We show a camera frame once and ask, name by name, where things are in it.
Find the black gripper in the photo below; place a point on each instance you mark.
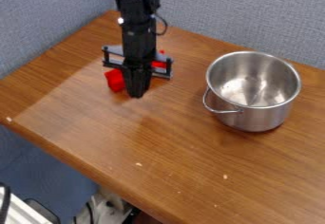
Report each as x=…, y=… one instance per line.
x=137, y=49

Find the red rectangular block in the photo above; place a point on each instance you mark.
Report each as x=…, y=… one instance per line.
x=115, y=79

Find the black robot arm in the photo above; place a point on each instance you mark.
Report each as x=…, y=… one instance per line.
x=136, y=12

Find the stainless steel pot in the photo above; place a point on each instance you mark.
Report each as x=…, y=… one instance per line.
x=251, y=89

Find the white ribbed panel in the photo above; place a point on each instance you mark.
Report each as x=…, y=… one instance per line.
x=14, y=211

